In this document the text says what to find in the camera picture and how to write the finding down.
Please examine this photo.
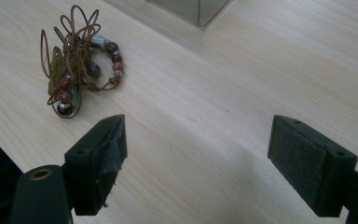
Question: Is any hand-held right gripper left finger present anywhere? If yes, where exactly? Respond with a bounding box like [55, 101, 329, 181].
[63, 114, 129, 217]

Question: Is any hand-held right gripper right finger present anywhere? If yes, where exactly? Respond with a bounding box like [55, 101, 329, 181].
[267, 114, 358, 218]

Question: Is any grey metal box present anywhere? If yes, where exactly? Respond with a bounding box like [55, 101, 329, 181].
[145, 0, 230, 27]

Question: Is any beaded brown cord necklace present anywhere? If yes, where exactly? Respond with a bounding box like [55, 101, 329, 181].
[40, 4, 125, 119]

